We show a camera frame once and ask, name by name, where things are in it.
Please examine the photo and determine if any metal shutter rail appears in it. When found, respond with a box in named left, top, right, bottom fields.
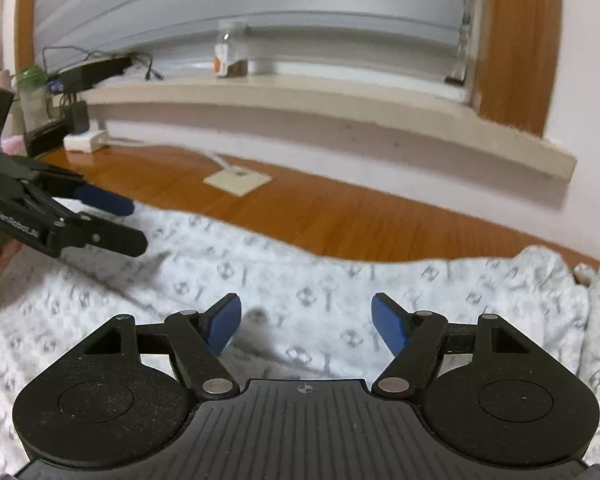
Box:
left=445, top=2, right=476, bottom=86

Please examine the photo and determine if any white square pad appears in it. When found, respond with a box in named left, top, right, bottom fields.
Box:
left=202, top=167, right=272, bottom=197

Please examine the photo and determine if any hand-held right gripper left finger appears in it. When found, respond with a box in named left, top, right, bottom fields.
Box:
left=82, top=292, right=243, bottom=401

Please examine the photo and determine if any glass jar with orange label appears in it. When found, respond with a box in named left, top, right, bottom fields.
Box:
left=214, top=20, right=251, bottom=79

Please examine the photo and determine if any white patterned shirt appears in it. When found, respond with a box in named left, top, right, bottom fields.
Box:
left=0, top=205, right=600, bottom=480

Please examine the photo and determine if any black power strip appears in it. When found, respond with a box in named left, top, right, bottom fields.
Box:
left=47, top=55, right=133, bottom=95

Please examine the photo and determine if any black box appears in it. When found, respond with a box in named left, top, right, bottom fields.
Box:
left=24, top=120, right=69, bottom=157

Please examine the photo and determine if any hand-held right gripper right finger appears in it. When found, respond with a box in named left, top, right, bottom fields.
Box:
left=370, top=292, right=533, bottom=401

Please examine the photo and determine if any wooden window frame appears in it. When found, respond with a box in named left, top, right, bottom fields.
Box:
left=15, top=0, right=563, bottom=137

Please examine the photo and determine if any black device with cables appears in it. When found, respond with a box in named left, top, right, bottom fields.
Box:
left=42, top=46, right=164, bottom=82

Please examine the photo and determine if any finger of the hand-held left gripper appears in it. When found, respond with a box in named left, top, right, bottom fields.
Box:
left=30, top=165, right=136, bottom=219
left=25, top=195, right=149, bottom=259

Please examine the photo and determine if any white power adapter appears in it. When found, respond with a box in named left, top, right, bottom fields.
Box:
left=62, top=130, right=109, bottom=153

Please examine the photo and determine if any beige windowsill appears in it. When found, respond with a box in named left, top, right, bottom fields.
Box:
left=80, top=77, right=578, bottom=181

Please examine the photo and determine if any black power adapter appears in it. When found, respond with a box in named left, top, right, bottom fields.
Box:
left=62, top=101, right=90, bottom=134

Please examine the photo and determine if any green-lidded bottle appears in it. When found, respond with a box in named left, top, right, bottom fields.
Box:
left=15, top=66, right=49, bottom=132

